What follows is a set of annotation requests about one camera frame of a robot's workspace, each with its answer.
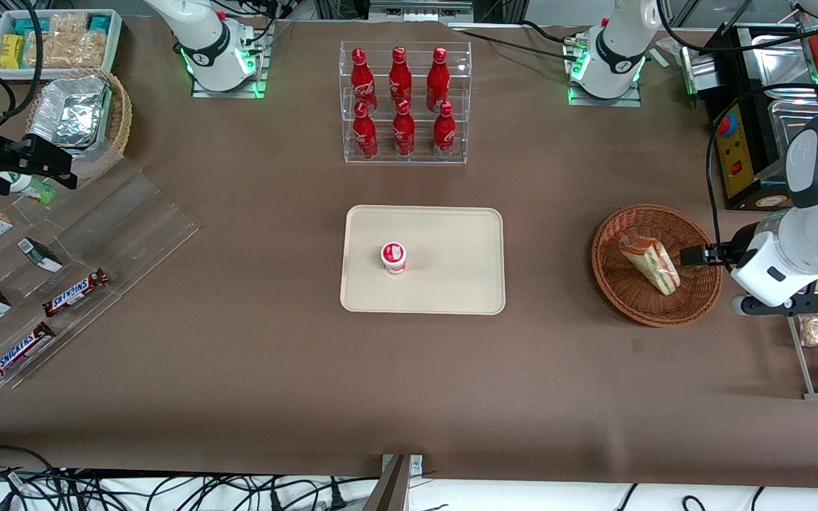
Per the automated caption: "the triangle sandwich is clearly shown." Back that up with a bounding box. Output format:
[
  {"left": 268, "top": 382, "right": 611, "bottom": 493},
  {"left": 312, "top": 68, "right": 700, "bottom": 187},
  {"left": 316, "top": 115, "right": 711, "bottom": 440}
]
[{"left": 618, "top": 235, "right": 682, "bottom": 297}]

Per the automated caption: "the green white small bottle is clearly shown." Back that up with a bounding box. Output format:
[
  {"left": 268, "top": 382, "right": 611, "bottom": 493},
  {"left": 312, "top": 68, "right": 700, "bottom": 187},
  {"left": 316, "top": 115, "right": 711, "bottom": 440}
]
[{"left": 0, "top": 170, "right": 57, "bottom": 206}]

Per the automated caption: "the shiny silver metal handle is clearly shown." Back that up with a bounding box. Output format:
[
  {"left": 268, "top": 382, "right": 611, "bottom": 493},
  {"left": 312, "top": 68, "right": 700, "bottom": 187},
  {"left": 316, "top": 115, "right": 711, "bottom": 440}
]
[{"left": 678, "top": 45, "right": 721, "bottom": 99}]

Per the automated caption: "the beige plastic tray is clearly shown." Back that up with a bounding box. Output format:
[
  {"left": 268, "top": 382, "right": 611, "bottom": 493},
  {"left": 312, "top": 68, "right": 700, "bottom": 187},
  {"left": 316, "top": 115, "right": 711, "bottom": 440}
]
[{"left": 339, "top": 205, "right": 506, "bottom": 315}]

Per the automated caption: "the black cable tangle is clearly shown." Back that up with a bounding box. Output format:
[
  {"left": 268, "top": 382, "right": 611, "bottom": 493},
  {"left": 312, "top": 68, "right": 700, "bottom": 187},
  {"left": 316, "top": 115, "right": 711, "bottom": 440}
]
[{"left": 0, "top": 444, "right": 381, "bottom": 511}]

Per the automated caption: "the clear acrylic bottle rack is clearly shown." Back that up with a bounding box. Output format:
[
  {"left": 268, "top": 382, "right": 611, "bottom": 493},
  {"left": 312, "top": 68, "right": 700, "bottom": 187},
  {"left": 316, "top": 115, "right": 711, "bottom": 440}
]
[{"left": 339, "top": 40, "right": 473, "bottom": 166}]

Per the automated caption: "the snickers chocolate bar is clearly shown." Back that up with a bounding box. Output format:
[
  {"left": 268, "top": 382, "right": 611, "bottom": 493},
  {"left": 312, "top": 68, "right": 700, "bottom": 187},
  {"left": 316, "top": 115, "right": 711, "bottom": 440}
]
[
  {"left": 0, "top": 321, "right": 58, "bottom": 384},
  {"left": 42, "top": 268, "right": 111, "bottom": 318}
]

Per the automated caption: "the tan wicker basket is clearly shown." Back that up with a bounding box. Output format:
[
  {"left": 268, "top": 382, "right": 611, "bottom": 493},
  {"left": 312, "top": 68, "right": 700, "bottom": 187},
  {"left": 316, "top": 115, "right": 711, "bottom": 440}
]
[{"left": 24, "top": 67, "right": 133, "bottom": 182}]

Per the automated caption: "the clear bag of crackers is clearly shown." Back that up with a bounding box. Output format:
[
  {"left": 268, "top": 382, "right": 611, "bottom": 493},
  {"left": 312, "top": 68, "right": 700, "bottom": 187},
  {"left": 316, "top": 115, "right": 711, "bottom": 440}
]
[{"left": 25, "top": 12, "right": 109, "bottom": 70}]

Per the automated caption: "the yellow snack pack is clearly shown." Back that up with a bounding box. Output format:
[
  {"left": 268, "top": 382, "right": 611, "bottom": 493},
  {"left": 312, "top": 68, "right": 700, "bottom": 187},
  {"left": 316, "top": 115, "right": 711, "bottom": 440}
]
[{"left": 0, "top": 33, "right": 27, "bottom": 70}]

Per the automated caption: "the clear acrylic stepped stand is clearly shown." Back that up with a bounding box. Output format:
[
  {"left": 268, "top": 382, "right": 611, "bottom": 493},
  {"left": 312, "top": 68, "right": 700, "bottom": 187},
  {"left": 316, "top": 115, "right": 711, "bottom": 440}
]
[{"left": 0, "top": 156, "right": 202, "bottom": 390}]

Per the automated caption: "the silver foil tray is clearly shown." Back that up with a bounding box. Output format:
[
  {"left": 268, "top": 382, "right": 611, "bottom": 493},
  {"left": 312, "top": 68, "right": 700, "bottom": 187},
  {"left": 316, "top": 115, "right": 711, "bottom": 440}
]
[{"left": 28, "top": 75, "right": 114, "bottom": 148}]

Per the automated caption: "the black table cable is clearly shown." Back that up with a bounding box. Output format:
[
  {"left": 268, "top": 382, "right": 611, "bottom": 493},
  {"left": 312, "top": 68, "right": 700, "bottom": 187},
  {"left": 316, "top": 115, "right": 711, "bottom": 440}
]
[{"left": 450, "top": 19, "right": 582, "bottom": 62}]

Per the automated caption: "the brown round wicker basket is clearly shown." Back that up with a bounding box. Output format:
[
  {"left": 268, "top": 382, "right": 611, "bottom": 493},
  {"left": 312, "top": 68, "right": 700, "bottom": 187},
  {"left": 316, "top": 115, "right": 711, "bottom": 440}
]
[{"left": 591, "top": 204, "right": 724, "bottom": 328}]

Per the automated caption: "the white red yogurt cup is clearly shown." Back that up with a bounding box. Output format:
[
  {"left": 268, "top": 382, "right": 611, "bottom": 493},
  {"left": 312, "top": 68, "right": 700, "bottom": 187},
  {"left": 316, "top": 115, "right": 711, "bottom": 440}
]
[{"left": 381, "top": 242, "right": 408, "bottom": 276}]

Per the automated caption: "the white plastic bin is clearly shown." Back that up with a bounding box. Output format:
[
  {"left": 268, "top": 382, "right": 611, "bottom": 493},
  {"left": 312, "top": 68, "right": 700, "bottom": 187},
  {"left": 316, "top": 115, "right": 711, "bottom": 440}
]
[{"left": 0, "top": 9, "right": 124, "bottom": 81}]

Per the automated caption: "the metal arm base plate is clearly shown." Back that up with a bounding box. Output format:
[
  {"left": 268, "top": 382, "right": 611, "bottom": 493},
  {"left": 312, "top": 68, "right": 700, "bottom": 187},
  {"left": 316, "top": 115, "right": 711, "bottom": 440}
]
[
  {"left": 566, "top": 34, "right": 643, "bottom": 109},
  {"left": 190, "top": 20, "right": 276, "bottom": 99}
]

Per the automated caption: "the red cola bottle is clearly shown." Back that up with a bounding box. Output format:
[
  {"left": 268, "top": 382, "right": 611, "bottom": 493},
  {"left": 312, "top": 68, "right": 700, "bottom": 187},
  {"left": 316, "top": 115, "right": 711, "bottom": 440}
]
[
  {"left": 392, "top": 99, "right": 416, "bottom": 158},
  {"left": 432, "top": 100, "right": 457, "bottom": 160},
  {"left": 352, "top": 101, "right": 380, "bottom": 160},
  {"left": 350, "top": 48, "right": 378, "bottom": 116},
  {"left": 426, "top": 47, "right": 451, "bottom": 114},
  {"left": 388, "top": 46, "right": 413, "bottom": 109}
]

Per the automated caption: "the black food warmer machine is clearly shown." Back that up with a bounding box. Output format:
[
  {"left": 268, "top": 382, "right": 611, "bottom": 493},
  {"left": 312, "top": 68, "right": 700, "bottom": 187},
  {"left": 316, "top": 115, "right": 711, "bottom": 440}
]
[{"left": 702, "top": 23, "right": 818, "bottom": 212}]

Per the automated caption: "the metal table bracket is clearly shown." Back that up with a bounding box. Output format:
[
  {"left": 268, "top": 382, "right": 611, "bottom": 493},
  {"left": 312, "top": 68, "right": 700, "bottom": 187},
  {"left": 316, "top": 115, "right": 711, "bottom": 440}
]
[{"left": 363, "top": 454, "right": 425, "bottom": 511}]

